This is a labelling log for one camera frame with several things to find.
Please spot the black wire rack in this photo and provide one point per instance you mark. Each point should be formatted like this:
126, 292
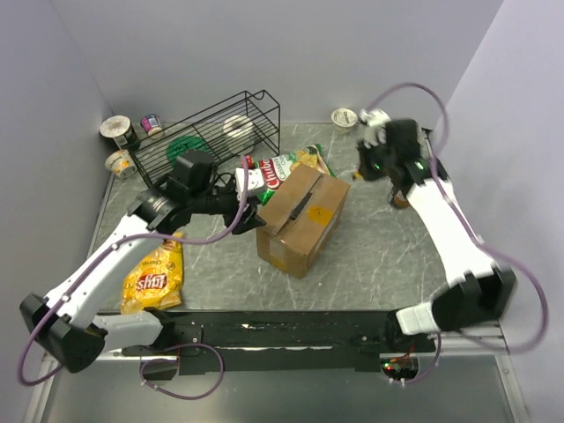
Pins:
262, 109

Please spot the white yogurt cup back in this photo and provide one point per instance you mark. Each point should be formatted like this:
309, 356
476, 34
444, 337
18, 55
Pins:
344, 119

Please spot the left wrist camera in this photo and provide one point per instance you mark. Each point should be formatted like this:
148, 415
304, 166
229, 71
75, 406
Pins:
252, 180

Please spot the green round lid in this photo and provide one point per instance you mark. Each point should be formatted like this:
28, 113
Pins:
180, 145

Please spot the purple yogurt cup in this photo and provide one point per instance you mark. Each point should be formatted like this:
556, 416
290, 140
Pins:
152, 126

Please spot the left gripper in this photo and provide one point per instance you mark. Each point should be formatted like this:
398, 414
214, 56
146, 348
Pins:
249, 218

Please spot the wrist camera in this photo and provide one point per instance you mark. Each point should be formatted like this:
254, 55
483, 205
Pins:
373, 122
252, 180

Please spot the green Chuba cassava chips bag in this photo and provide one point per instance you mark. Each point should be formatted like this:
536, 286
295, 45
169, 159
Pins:
277, 169

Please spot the yellow Lays chips bag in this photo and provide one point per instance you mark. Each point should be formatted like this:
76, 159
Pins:
156, 282

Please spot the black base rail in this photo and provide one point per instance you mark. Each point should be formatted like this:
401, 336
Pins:
280, 340

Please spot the brown tin can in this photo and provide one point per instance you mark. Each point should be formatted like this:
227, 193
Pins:
397, 199

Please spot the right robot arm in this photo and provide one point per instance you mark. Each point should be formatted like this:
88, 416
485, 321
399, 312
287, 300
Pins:
478, 288

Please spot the white tape roll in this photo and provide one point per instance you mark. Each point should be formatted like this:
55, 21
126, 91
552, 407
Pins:
240, 134

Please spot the orange white yogurt cup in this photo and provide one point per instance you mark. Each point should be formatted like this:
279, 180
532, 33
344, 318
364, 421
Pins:
121, 164

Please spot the brown cardboard express box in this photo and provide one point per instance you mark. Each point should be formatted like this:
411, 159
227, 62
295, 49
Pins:
299, 219

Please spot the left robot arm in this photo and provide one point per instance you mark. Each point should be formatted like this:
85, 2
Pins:
66, 322

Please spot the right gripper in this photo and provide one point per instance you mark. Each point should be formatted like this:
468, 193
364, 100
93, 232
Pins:
364, 157

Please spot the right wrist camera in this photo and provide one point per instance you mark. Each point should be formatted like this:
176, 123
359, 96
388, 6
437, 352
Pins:
373, 122

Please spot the black yogurt cup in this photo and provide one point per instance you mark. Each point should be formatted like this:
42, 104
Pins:
120, 129

